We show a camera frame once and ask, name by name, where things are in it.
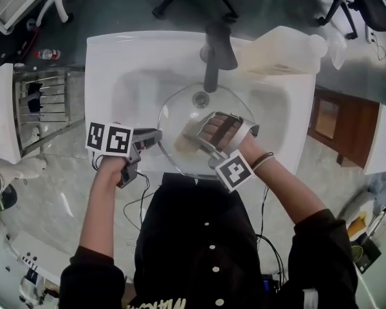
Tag metal wire rack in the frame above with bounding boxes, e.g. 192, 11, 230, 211
12, 65, 86, 159

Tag metal sink drain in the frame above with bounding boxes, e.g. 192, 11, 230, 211
192, 90, 210, 108

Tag person's right hand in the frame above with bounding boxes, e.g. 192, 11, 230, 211
237, 134, 265, 167

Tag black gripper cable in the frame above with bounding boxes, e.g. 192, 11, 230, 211
122, 171, 164, 234
254, 185, 288, 291

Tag black printed box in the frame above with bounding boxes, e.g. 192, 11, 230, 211
349, 236, 383, 276

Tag glass pot lid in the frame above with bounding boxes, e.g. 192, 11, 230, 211
156, 82, 257, 181

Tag white crumpled cloth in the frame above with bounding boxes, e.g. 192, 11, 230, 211
0, 153, 48, 181

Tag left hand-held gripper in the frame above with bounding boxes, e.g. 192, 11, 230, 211
85, 120, 164, 190

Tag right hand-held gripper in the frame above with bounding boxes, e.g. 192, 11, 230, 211
181, 110, 261, 194

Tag wrist hair ties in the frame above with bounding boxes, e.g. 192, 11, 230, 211
250, 151, 275, 173

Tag beige scrubbing sponge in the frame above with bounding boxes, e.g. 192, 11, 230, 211
173, 117, 208, 156

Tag black faucet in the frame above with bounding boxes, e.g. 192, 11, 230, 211
199, 20, 239, 93

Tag person's left hand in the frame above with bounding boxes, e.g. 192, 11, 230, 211
95, 154, 130, 188

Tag translucent plastic jug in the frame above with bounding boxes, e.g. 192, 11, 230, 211
240, 24, 329, 76

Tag white ceramic sink basin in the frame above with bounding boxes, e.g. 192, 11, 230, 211
82, 30, 317, 177

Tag red label bottle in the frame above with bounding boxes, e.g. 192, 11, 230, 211
33, 48, 62, 61

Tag person's black buttoned clothing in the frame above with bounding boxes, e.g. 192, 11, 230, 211
59, 171, 360, 309

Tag black mesh office chair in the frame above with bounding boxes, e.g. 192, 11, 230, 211
307, 0, 386, 41

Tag clear plastic bag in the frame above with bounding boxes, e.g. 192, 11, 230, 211
327, 30, 349, 71

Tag person's right forearm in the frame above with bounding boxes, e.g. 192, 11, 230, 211
252, 154, 329, 229

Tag person's left forearm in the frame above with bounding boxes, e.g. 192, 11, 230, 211
78, 169, 123, 257

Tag brown wooden cabinet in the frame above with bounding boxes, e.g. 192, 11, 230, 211
306, 86, 381, 169

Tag blue black device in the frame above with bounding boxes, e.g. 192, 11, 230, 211
261, 273, 281, 293

